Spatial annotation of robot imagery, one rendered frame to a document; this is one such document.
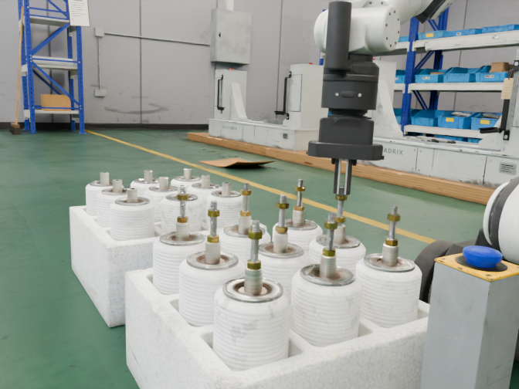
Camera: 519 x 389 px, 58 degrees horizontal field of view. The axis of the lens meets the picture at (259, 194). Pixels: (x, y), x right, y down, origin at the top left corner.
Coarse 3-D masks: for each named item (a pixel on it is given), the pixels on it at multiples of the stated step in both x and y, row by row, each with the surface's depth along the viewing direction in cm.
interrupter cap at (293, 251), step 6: (264, 246) 75; (270, 246) 75; (288, 246) 76; (294, 246) 76; (300, 246) 75; (264, 252) 72; (270, 252) 72; (276, 252) 73; (288, 252) 73; (294, 252) 72; (300, 252) 72; (276, 258) 70; (282, 258) 70; (288, 258) 71
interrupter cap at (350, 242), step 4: (320, 236) 82; (324, 236) 82; (344, 236) 83; (348, 236) 83; (316, 240) 80; (320, 240) 80; (324, 240) 80; (344, 240) 81; (348, 240) 81; (352, 240) 80; (356, 240) 81; (320, 244) 78; (324, 244) 77; (336, 244) 78; (340, 244) 79; (344, 244) 79; (348, 244) 78; (352, 244) 78; (356, 244) 78; (360, 244) 79; (336, 248) 77; (340, 248) 76; (344, 248) 76; (348, 248) 77; (352, 248) 77
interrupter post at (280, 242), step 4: (276, 232) 73; (276, 236) 73; (280, 236) 73; (284, 236) 73; (276, 240) 73; (280, 240) 73; (284, 240) 73; (276, 244) 73; (280, 244) 73; (284, 244) 73; (276, 248) 73; (280, 248) 73; (284, 248) 73; (280, 252) 73; (284, 252) 73
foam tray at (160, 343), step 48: (144, 288) 75; (144, 336) 74; (192, 336) 61; (384, 336) 63; (144, 384) 75; (192, 384) 57; (240, 384) 51; (288, 384) 54; (336, 384) 58; (384, 384) 63
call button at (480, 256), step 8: (464, 248) 53; (472, 248) 53; (480, 248) 53; (488, 248) 53; (464, 256) 52; (472, 256) 51; (480, 256) 50; (488, 256) 50; (496, 256) 50; (472, 264) 52; (480, 264) 51; (488, 264) 51; (496, 264) 51
